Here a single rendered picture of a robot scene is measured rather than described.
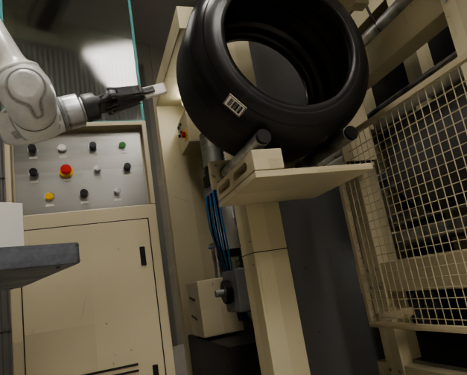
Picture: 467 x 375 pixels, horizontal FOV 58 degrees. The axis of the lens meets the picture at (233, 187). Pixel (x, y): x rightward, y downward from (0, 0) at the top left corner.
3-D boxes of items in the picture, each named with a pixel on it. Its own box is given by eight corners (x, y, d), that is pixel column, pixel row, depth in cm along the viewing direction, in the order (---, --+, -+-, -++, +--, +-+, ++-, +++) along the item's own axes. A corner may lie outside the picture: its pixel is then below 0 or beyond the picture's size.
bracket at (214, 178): (211, 190, 146) (206, 163, 148) (313, 181, 159) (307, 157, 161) (213, 187, 142) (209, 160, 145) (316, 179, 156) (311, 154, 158)
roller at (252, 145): (218, 170, 146) (229, 165, 147) (224, 181, 145) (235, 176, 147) (253, 131, 114) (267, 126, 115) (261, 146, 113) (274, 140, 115)
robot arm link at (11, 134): (68, 139, 116) (66, 124, 104) (7, 156, 110) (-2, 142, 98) (54, 103, 116) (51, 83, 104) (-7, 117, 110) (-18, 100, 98)
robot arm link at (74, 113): (56, 106, 116) (78, 101, 118) (68, 136, 115) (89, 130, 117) (53, 91, 107) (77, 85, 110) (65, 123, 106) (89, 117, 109)
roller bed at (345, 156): (319, 176, 175) (305, 110, 181) (349, 173, 180) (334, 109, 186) (344, 161, 157) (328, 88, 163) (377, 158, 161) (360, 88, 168)
